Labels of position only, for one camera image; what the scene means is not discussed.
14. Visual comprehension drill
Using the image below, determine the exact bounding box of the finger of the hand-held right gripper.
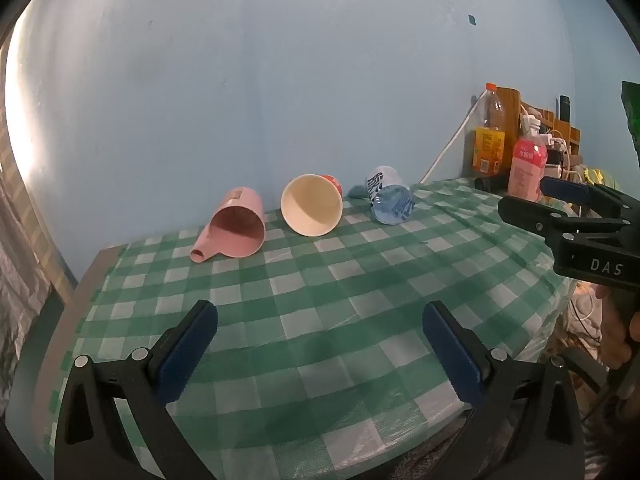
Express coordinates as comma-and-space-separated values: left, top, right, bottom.
539, 176, 640, 222
498, 195, 640, 242

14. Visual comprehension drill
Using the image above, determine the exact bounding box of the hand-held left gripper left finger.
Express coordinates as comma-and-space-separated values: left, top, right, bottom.
54, 300, 219, 480

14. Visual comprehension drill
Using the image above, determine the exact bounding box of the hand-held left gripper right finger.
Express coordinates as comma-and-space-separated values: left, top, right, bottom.
422, 301, 586, 480

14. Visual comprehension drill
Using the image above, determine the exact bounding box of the blue white printed cup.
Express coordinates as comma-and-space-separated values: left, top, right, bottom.
365, 165, 416, 225

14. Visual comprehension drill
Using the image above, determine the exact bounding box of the cream paper cup red outside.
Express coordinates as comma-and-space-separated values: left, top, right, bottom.
280, 174, 344, 237

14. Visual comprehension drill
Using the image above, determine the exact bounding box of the person's right hand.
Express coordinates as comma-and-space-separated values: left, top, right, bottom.
595, 284, 640, 372

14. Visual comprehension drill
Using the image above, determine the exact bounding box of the yellow green cloth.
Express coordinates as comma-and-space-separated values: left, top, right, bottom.
581, 167, 621, 192

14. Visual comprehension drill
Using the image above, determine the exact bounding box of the pink drink bottle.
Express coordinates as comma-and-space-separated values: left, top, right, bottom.
507, 119, 549, 204

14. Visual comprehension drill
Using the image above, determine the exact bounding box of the white cloth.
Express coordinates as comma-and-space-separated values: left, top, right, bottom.
564, 282, 607, 343

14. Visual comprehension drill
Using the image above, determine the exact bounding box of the orange cap yellow label bottle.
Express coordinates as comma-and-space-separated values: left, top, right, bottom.
472, 82, 507, 179

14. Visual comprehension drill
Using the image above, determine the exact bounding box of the wooden rack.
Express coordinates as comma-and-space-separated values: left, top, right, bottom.
495, 86, 584, 181

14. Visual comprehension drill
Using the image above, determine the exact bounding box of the green packet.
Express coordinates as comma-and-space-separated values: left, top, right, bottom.
621, 80, 640, 154

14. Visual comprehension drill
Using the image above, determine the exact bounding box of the green checked tablecloth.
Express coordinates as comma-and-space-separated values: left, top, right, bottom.
42, 176, 576, 467

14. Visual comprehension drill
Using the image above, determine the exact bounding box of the white cable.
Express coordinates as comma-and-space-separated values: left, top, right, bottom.
419, 92, 489, 184

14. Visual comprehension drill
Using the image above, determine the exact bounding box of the pink cup with handle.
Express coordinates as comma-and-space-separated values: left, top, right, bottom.
189, 187, 266, 264

